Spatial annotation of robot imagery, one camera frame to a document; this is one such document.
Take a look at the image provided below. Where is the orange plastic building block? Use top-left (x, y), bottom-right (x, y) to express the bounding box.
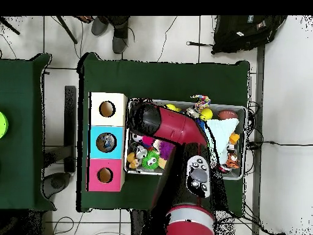
top-left (229, 133), bottom-right (241, 146)

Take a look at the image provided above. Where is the purple spiky ball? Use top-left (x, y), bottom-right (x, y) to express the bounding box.
top-left (158, 141), bottom-right (175, 162)

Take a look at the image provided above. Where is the green round object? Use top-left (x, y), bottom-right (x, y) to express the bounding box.
top-left (0, 110), bottom-right (9, 140)

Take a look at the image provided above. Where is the clear mesh bin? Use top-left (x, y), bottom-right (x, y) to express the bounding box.
top-left (124, 97), bottom-right (248, 181)

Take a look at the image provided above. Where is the small brown football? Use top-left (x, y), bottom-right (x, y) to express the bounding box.
top-left (218, 110), bottom-right (240, 121)

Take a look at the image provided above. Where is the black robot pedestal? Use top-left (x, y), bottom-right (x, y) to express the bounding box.
top-left (128, 209), bottom-right (157, 235)

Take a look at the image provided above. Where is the mint green knitted cloth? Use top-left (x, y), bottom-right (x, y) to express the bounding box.
top-left (205, 117), bottom-right (240, 165)

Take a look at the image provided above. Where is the wooden box with three holes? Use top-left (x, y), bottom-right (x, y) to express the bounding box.
top-left (87, 92), bottom-right (128, 193)

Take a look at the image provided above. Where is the dark green table cloth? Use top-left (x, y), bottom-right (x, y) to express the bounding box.
top-left (0, 53), bottom-right (54, 212)
top-left (78, 52), bottom-right (251, 214)

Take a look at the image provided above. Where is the black backpack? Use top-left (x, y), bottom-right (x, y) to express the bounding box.
top-left (211, 15), bottom-right (289, 54)

